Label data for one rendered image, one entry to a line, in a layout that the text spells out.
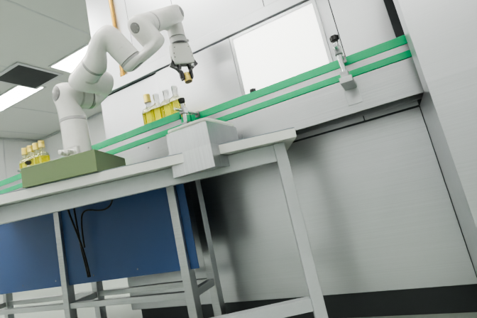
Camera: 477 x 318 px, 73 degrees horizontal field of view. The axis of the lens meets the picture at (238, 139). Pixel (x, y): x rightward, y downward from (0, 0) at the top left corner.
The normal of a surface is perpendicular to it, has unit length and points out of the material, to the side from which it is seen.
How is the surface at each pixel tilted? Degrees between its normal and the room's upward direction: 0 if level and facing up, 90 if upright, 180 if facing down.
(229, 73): 90
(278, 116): 90
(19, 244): 90
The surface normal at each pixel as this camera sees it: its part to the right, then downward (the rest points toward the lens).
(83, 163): -0.05, -0.17
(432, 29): -0.44, -0.07
